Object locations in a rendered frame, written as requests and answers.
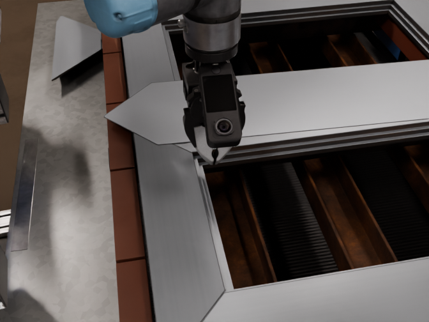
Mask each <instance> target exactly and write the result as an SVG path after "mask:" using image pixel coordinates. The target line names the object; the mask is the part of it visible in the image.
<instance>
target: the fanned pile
mask: <svg viewBox="0 0 429 322"><path fill-rule="evenodd" d="M102 50H103V48H102V36H101V31H99V30H98V29H95V28H93V27H90V26H87V25H85V24H82V23H80V22H77V21H75V20H72V19H69V18H67V17H64V16H61V17H60V18H59V20H58V21H57V22H56V37H55V44H54V58H53V67H52V81H53V80H56V79H58V78H59V77H60V76H62V75H64V74H65V73H67V72H69V71H70V70H72V69H73V68H75V67H76V66H78V65H80V64H81V63H83V62H84V61H86V60H88V59H89V58H91V57H93V56H94V55H95V54H97V53H99V52H100V51H102Z"/></svg>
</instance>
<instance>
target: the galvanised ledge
mask: <svg viewBox="0 0 429 322"><path fill-rule="evenodd" d="M61 16H64V17H67V18H69V19H72V20H75V21H77V22H80V23H82V24H85V25H87V26H90V27H93V28H95V29H98V28H97V26H96V23H94V22H93V21H92V20H91V18H90V16H89V14H88V12H87V10H86V7H85V4H84V0H72V1H58V2H50V3H38V8H37V13H36V23H35V28H34V38H33V47H32V53H31V62H30V67H29V77H28V82H27V91H26V101H25V106H24V115H23V121H22V130H21V136H20V145H19V154H18V160H17V169H16V175H15V184H14V189H13V199H12V204H11V213H10V223H9V228H8V237H7V243H6V252H5V256H6V258H7V260H8V295H7V307H5V308H4V309H0V322H119V306H118V295H117V275H116V254H115V243H114V223H113V212H112V192H111V182H110V168H109V152H108V147H109V141H108V130H107V119H106V118H104V115H106V113H107V110H106V99H105V79H104V69H103V50H102V51H100V52H99V53H97V54H95V55H94V56H93V57H91V58H89V59H88V60H86V61H84V62H83V63H81V64H80V65H78V66H76V67H75V68H73V69H72V70H70V71H69V72H67V73H65V74H64V75H62V76H60V77H59V78H58V79H56V80H53V81H52V67H53V58H54V44H55V37H56V22H57V21H58V20H59V18H60V17H61ZM37 138H39V141H38V152H37V159H36V172H35V179H34V191H33V203H32V210H31V223H30V230H29V242H28V249H27V250H18V251H13V252H11V244H12V239H13V229H14V224H15V214H16V209H17V199H18V194H19V185H20V175H21V170H22V161H23V155H24V146H25V140H26V139H37Z"/></svg>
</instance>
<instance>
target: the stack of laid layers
mask: <svg viewBox="0 0 429 322"><path fill-rule="evenodd" d="M383 14H388V15H389V16H390V17H391V18H392V19H393V20H394V21H395V22H396V23H397V24H398V25H399V26H400V28H401V29H402V30H403V31H404V32H405V33H406V34H407V35H408V36H409V38H410V39H411V40H412V41H413V42H414V43H415V44H416V45H417V46H418V47H419V48H420V49H421V50H422V51H423V52H424V53H425V54H426V56H427V57H428V58H429V36H428V35H427V34H426V33H425V32H424V31H423V30H422V29H421V28H420V27H419V26H418V25H417V24H416V23H415V22H414V21H413V20H412V19H411V18H410V17H409V16H408V15H407V14H406V13H405V12H404V11H403V10H402V9H401V7H400V6H399V5H398V4H397V3H396V2H395V1H394V0H389V1H376V2H368V3H355V4H341V5H334V6H320V7H313V8H300V9H292V10H278V11H265V12H258V13H244V14H241V28H244V27H257V26H270V25H277V24H290V23H296V22H309V21H317V20H329V19H342V18H350V17H362V16H370V15H383ZM177 22H178V20H168V21H165V22H162V28H163V33H164V37H165V41H166V44H167V50H168V53H169V58H170V62H171V66H172V71H173V74H174V78H175V81H180V80H181V79H180V76H179V72H178V69H177V64H176V59H175V56H174V51H173V48H172V44H171V40H170V36H169V35H176V34H183V27H179V26H178V23H177ZM423 139H429V119H421V120H414V121H401V122H394V123H381V124H374V125H362V126H350V127H342V128H330V129H323V130H310V131H304V132H291V133H284V134H271V135H258V136H251V137H242V138H241V141H240V143H239V145H238V146H233V147H232V148H231V149H230V151H229V152H228V153H227V154H226V155H225V156H224V158H223V159H222V160H221V161H220V162H219V163H218V164H216V165H215V164H213V165H210V164H208V163H207V162H206V161H205V160H204V159H203V158H202V157H201V156H200V155H199V153H198V152H197V150H196V149H195V148H194V147H193V144H192V143H191V142H184V143H177V144H174V145H176V146H179V147H180V148H183V149H184V150H187V151H189V152H191V153H193V159H194V162H195V166H196V170H197V175H198V178H199V183H200V187H201V191H202V196H203V199H204V204H205V207H206V212H207V217H208V220H209V225H210V228H211V233H212V236H213V241H214V246H215V249H216V255H217V258H218V262H219V265H220V271H221V274H222V279H223V284H224V287H225V291H224V293H225V292H229V291H237V290H241V289H248V288H255V287H259V286H266V285H271V284H278V283H282V282H289V281H293V280H301V279H308V278H312V277H320V276H324V275H331V274H335V273H342V272H349V271H354V270H361V269H365V268H372V267H376V266H384V265H391V264H395V263H402V262H407V261H413V260H418V259H425V258H429V256H428V257H421V258H417V259H410V260H405V261H399V262H394V263H387V264H380V265H375V266H368V267H364V268H356V269H353V270H345V271H341V272H334V273H327V274H322V275H315V276H311V277H304V278H300V279H292V280H285V281H281V282H274V283H269V284H262V285H258V286H251V287H244V288H239V289H234V288H233V285H232V280H231V277H230V272H229V267H228V264H227V260H226V257H225V253H224V249H223V245H222V240H221V237H220V232H219V229H218V224H217V222H216V217H215V213H214V209H213V205H212V202H211V197H210V194H209V189H208V186H207V182H206V177H205V174H204V169H209V168H214V167H223V166H229V165H238V164H247V163H252V162H261V161H266V160H276V159H281V158H290V157H300V156H305V155H314V154H319V153H328V152H334V151H343V150H352V149H357V148H366V147H371V146H380V145H386V144H395V143H400V142H409V141H418V140H423Z"/></svg>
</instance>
